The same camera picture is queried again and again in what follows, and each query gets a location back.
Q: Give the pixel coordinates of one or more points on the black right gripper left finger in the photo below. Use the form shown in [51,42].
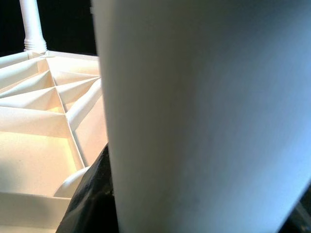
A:
[94,194]

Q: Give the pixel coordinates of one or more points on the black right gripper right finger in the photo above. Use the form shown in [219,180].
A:
[301,216]

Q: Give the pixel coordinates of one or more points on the white plastic table top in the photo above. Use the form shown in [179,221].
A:
[36,133]

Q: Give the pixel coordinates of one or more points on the white plastic table leg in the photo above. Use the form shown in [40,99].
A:
[32,26]
[194,109]

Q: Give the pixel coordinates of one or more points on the black door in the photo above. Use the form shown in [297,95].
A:
[70,24]

